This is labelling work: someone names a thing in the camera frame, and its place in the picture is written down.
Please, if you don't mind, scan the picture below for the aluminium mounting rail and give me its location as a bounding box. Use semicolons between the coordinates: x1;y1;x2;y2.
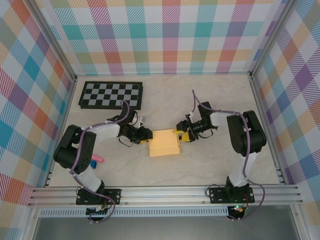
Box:
27;186;305;207

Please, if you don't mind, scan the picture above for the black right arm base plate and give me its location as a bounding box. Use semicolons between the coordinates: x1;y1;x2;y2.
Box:
208;186;255;205

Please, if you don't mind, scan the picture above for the aluminium frame post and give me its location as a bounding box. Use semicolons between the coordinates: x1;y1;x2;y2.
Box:
248;0;298;80
28;0;78;82

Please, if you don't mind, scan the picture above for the yellow paper box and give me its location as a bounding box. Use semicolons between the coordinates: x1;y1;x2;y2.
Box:
148;128;181;158

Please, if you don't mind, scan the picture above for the slotted grey cable duct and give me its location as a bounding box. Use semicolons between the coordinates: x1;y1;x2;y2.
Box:
38;207;231;218

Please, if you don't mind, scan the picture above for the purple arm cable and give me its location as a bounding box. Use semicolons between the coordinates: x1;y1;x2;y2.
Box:
191;89;266;222
69;99;131;225

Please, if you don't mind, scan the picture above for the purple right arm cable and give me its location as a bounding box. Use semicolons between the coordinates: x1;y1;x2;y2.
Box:
191;89;266;222

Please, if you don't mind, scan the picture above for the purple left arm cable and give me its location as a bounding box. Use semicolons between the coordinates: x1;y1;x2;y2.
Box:
69;99;131;225

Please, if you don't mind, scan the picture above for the aluminium table side rail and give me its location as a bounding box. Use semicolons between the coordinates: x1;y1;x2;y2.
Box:
43;76;79;188
249;73;286;185

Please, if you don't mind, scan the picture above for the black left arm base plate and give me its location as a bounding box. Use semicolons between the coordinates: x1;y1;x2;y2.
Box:
75;187;123;206

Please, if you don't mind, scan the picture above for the black and white checkerboard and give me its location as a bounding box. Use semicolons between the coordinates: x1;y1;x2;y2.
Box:
78;81;143;111

